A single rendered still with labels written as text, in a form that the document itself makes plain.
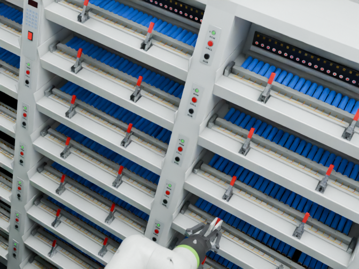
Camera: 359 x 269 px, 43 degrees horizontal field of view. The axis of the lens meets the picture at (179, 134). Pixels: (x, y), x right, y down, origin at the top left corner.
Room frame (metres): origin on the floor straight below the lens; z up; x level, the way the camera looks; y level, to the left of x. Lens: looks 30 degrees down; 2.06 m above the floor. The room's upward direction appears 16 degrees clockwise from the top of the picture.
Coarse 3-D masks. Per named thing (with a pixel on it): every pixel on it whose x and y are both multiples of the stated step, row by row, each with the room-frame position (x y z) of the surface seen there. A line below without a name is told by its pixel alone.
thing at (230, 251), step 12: (180, 204) 1.37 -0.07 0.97; (180, 216) 1.37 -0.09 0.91; (192, 216) 1.38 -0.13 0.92; (180, 228) 1.33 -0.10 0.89; (228, 240) 1.31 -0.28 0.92; (240, 240) 1.31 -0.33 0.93; (228, 252) 1.26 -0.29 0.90; (240, 252) 1.27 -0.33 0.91; (240, 264) 1.24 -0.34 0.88; (252, 264) 1.23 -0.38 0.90; (264, 264) 1.24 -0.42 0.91
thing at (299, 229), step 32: (224, 160) 1.44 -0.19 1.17; (192, 192) 1.34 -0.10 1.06; (224, 192) 1.32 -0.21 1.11; (256, 192) 1.32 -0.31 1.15; (288, 192) 1.35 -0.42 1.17; (256, 224) 1.25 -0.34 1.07; (288, 224) 1.24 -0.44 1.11; (320, 224) 1.24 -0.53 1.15; (352, 224) 1.28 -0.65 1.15; (320, 256) 1.16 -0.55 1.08; (352, 256) 1.14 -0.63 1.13
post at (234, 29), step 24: (216, 0) 1.36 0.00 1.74; (216, 24) 1.36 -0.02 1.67; (240, 24) 1.42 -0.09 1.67; (216, 48) 1.35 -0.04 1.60; (192, 72) 1.37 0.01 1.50; (216, 96) 1.40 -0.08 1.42; (192, 120) 1.35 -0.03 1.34; (192, 144) 1.34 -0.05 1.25; (168, 168) 1.36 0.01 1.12; (168, 216) 1.35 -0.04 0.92; (168, 240) 1.37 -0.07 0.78
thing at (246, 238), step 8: (192, 208) 1.39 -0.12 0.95; (200, 216) 1.38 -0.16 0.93; (208, 216) 1.37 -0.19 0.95; (224, 224) 1.35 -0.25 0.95; (232, 232) 1.32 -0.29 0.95; (240, 232) 1.32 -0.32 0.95; (248, 240) 1.30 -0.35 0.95; (256, 248) 1.29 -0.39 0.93; (264, 248) 1.28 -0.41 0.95; (272, 256) 1.26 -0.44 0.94; (280, 256) 1.26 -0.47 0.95; (288, 264) 1.24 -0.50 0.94; (296, 264) 1.24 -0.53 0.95
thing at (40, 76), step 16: (48, 32) 1.62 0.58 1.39; (32, 80) 1.59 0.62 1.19; (48, 80) 1.65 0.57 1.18; (32, 96) 1.59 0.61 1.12; (32, 112) 1.59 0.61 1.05; (16, 128) 1.62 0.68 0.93; (32, 128) 1.59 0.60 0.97; (16, 144) 1.61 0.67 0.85; (32, 144) 1.59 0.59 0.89; (16, 160) 1.61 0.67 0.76; (32, 160) 1.60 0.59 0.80; (16, 176) 1.61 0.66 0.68; (32, 192) 1.61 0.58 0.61; (16, 208) 1.61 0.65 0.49; (32, 224) 1.63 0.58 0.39; (16, 240) 1.60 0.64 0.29
